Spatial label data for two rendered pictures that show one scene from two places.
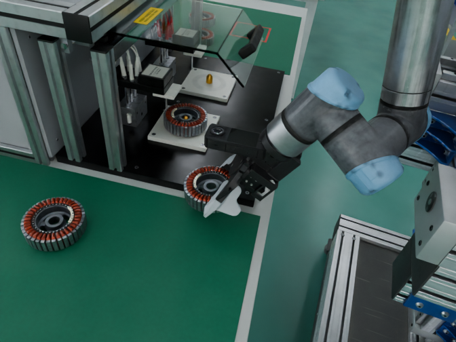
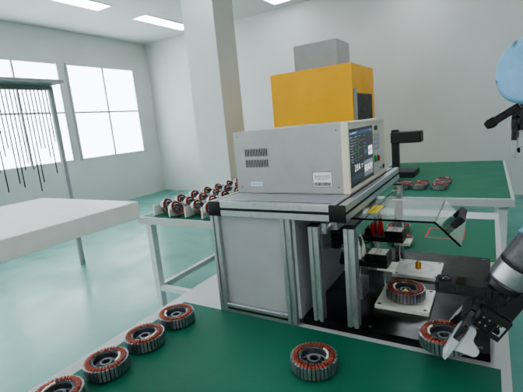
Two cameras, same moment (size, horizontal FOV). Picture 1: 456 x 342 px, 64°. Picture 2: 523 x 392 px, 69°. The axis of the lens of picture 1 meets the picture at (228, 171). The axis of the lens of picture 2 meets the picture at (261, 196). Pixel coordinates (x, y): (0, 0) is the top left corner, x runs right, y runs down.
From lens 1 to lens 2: 0.36 m
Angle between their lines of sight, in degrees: 38
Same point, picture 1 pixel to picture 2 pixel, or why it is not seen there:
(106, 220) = (352, 364)
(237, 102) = not seen: hidden behind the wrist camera
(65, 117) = (317, 281)
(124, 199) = (364, 350)
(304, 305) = not seen: outside the picture
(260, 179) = (493, 317)
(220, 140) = (450, 284)
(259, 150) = (486, 288)
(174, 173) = (405, 330)
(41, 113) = (300, 280)
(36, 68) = (300, 248)
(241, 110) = not seen: hidden behind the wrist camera
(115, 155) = (354, 313)
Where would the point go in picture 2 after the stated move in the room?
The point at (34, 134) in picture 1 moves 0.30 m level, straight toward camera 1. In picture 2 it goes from (293, 296) to (334, 356)
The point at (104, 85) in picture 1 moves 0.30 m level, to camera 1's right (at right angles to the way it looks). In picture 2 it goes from (349, 253) to (480, 260)
